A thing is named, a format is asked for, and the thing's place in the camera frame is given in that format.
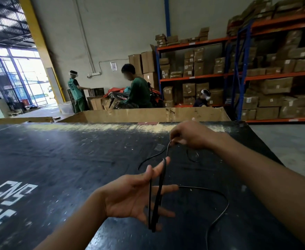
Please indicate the person's left hand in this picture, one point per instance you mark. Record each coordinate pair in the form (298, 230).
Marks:
(126, 197)

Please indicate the person's right hand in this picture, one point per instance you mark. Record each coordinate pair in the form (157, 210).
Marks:
(196, 135)

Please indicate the person's right forearm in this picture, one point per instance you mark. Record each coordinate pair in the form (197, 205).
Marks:
(272, 184)

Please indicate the clear tape piece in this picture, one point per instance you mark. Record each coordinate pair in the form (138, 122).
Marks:
(159, 147)

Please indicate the cardboard boxes on narrow rack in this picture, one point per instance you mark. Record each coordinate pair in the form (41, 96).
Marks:
(189, 89)

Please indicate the black motorcycle with red parts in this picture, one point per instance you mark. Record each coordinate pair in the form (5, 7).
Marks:
(157, 97)

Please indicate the large cardboard bin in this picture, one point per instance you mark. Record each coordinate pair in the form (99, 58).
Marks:
(142, 115)

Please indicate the stack of tall cardboard boxes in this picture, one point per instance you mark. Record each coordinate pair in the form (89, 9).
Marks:
(147, 62)

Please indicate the narrow blue orange shelf rack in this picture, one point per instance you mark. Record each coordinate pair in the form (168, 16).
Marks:
(178, 45)

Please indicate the shelves of cardboard boxes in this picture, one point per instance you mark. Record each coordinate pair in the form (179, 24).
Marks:
(275, 85)

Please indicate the open cardboard boxes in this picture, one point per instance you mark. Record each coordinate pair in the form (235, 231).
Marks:
(96, 103)

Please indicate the white plastic tub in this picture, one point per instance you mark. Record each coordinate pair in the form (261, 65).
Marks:
(66, 108)

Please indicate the white paper notice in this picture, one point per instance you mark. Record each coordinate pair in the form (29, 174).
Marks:
(113, 66)

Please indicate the white socket box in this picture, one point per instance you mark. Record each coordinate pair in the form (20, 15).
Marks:
(93, 74)

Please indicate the blue steel pillar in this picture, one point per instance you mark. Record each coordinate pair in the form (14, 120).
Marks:
(167, 15)

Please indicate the flat wooden board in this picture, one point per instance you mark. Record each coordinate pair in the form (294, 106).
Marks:
(16, 120)

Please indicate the white flat panel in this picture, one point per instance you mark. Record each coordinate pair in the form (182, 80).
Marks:
(54, 83)

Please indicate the grey conduit pipe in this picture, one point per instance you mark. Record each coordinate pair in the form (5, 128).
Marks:
(82, 31)

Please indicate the blue metal gate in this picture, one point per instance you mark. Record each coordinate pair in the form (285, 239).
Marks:
(1, 75)

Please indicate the yellow door post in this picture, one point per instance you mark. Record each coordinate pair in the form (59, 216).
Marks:
(35, 31)

